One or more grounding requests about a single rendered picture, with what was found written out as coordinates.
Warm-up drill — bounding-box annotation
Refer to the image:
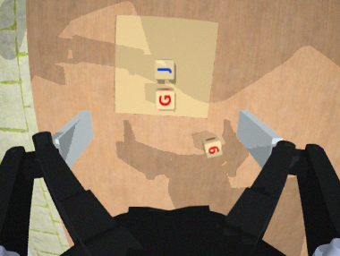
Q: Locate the cream block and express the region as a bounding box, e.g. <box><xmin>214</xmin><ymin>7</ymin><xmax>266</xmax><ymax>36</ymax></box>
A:
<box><xmin>202</xmin><ymin>134</ymin><xmax>223</xmax><ymax>158</ymax></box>
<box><xmin>155</xmin><ymin>59</ymin><xmax>174</xmax><ymax>80</ymax></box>
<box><xmin>156</xmin><ymin>88</ymin><xmax>174</xmax><ymax>109</ymax></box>

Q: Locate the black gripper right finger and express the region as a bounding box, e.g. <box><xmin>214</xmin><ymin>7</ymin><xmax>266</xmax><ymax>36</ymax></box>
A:
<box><xmin>199</xmin><ymin>110</ymin><xmax>340</xmax><ymax>256</ymax></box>

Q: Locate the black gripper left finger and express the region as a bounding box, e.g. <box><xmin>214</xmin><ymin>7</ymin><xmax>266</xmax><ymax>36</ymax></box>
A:
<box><xmin>0</xmin><ymin>110</ymin><xmax>145</xmax><ymax>256</ymax></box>

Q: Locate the beige square mat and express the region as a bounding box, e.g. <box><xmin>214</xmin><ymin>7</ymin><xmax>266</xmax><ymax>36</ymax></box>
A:
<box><xmin>115</xmin><ymin>15</ymin><xmax>218</xmax><ymax>118</ymax></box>

